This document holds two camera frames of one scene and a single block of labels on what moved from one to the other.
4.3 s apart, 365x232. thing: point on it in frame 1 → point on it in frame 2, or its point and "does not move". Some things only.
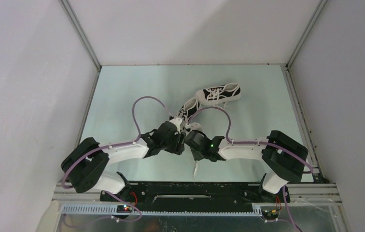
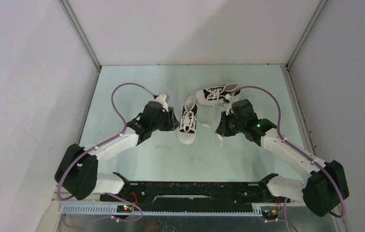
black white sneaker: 219,94 does not move
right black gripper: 197,157 → 222,129
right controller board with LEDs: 270,214 does not move
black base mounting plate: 194,196 does not move
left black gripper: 178,148 → 172,123
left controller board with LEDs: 123,209 does not move
